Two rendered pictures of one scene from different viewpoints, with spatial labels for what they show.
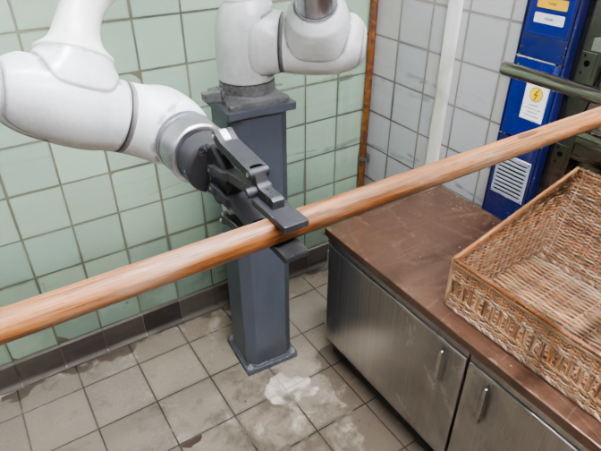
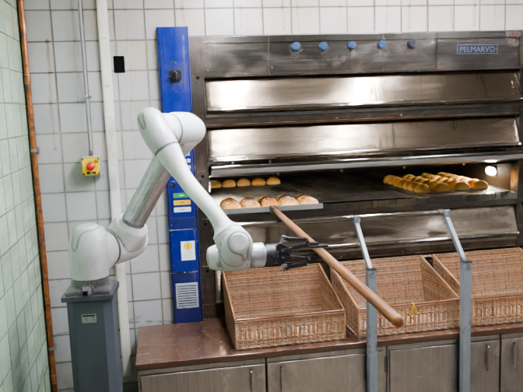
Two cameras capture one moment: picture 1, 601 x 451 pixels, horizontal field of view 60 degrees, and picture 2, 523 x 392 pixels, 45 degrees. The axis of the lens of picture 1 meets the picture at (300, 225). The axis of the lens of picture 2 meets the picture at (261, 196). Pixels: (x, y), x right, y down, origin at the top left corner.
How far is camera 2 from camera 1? 2.21 m
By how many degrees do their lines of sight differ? 66
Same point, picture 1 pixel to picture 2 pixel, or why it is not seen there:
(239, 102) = (107, 287)
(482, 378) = (276, 365)
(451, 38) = not seen: hidden behind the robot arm
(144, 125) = not seen: hidden behind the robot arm
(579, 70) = (202, 228)
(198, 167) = (276, 253)
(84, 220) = not seen: outside the picture
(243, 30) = (104, 243)
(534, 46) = (178, 224)
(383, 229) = (159, 350)
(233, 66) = (100, 267)
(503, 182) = (184, 299)
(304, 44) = (136, 241)
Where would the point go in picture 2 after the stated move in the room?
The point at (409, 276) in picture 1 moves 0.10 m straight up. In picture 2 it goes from (208, 353) to (206, 333)
